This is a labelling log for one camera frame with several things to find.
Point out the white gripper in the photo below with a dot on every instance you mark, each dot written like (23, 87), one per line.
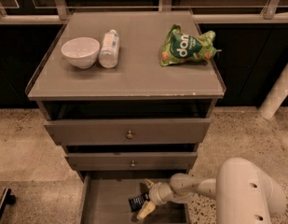
(157, 193)

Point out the dark blue rxbar wrapper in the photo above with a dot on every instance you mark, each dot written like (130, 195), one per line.
(136, 203)

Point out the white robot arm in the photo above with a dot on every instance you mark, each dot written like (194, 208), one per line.
(243, 192)

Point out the grey bottom drawer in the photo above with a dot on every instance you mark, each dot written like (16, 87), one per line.
(106, 194)

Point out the grey drawer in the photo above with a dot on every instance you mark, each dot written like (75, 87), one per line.
(106, 194)
(86, 132)
(131, 161)

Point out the grey middle drawer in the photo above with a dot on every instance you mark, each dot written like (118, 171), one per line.
(131, 161)

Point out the grey top drawer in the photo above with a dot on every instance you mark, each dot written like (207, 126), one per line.
(86, 132)

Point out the grey drawer cabinet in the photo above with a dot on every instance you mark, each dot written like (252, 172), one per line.
(137, 88)

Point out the black object at floor edge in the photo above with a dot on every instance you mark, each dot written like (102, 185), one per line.
(7, 198)

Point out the clear plastic water bottle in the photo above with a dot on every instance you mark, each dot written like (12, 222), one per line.
(108, 56)

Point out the green snack bag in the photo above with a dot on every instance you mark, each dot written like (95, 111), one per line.
(183, 48)

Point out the white ceramic bowl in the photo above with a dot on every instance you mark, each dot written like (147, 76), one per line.
(81, 52)

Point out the white pillar leg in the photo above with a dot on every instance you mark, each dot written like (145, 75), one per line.
(276, 96)

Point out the metal railing frame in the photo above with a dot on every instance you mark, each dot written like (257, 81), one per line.
(203, 11)

